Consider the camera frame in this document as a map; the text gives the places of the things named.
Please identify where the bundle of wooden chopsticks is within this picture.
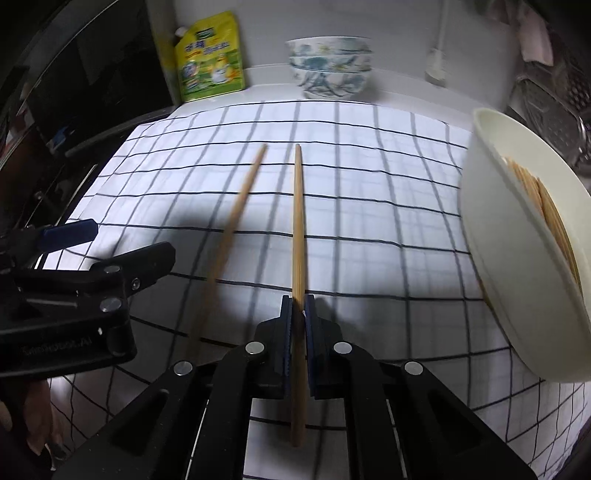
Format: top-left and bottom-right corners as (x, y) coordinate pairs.
(501, 156), (583, 296)

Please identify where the cream round deep plate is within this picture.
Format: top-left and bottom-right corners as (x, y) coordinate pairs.
(459, 107), (591, 384)

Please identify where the black grid white cloth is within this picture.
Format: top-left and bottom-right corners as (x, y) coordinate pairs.
(46, 100), (585, 480)

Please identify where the pink cloth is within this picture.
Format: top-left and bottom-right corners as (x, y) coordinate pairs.
(505, 0), (555, 65)

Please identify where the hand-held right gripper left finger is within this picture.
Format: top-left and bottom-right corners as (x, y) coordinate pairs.
(53, 294), (293, 480)

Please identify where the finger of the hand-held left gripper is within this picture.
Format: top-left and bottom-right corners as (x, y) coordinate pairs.
(9, 219), (99, 259)
(88, 241), (177, 296)

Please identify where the white long-handled dish brush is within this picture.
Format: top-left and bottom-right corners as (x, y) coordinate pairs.
(424, 0), (451, 86)

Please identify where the black range hood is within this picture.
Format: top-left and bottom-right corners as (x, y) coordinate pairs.
(0, 0), (178, 139)

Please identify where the yellow detergent pouch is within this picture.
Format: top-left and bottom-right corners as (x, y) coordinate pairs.
(173, 10), (246, 103)

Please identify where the person's left hand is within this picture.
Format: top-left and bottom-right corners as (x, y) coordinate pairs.
(0, 383), (61, 457)

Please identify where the steel dish rack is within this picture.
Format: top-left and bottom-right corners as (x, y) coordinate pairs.
(507, 74), (591, 169)

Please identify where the long wooden chopstick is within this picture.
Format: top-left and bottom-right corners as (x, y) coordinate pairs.
(290, 143), (308, 448)
(182, 144), (269, 365)

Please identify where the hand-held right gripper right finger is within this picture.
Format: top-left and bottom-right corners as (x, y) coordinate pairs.
(304, 295), (539, 480)

